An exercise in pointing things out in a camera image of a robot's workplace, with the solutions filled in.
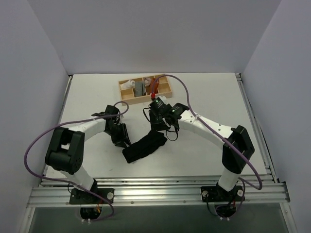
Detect black underwear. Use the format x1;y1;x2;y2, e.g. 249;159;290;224
122;130;167;163

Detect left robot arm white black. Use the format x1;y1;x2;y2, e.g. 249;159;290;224
45;105;131;203

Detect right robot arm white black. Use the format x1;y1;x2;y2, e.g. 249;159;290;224
149;96;255;200

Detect orange rolled cloth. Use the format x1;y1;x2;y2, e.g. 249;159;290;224
148;77;159;95

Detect wooden compartment tray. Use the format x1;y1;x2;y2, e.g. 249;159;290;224
118;74;173;105

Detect grey rolled cloth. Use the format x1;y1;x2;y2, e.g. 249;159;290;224
134;82;146;97

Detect pale patterned rolled cloth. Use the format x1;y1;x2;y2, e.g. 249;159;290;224
142;77;153;86

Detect white rolled cloth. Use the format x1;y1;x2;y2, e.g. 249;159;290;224
120;80;135;90

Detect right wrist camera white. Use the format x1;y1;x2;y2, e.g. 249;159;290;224
156;96;168;104

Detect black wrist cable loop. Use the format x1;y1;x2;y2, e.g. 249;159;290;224
166;125;180;142

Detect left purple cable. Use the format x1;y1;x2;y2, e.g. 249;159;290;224
23;101;130;222

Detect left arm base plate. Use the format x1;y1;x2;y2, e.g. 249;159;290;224
69;188;115;205

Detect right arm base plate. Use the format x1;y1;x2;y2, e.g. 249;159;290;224
200;185;245;203

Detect aluminium frame rail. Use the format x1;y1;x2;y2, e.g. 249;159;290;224
27;175;290;208

